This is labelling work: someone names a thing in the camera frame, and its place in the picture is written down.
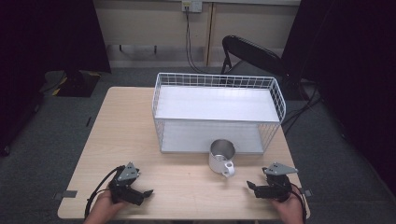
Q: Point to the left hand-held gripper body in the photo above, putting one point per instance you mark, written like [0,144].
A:
[126,189]

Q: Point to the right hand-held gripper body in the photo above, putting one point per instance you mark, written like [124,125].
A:
[275,188]

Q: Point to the white metal cup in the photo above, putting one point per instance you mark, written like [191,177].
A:
[221,157]

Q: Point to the person's right hand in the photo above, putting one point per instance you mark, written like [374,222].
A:
[291,208]

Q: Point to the person's left hand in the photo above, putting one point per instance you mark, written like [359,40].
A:
[104,207]

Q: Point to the grey tape strip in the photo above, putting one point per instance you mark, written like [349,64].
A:
[307,192]
[66,194]

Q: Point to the black stand base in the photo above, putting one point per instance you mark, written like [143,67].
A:
[74,82]

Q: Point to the black chair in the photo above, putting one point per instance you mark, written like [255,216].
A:
[252,53]

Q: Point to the black curtain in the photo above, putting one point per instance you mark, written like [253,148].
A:
[46,46]
[351,77]

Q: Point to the white wall socket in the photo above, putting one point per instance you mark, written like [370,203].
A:
[191,5]

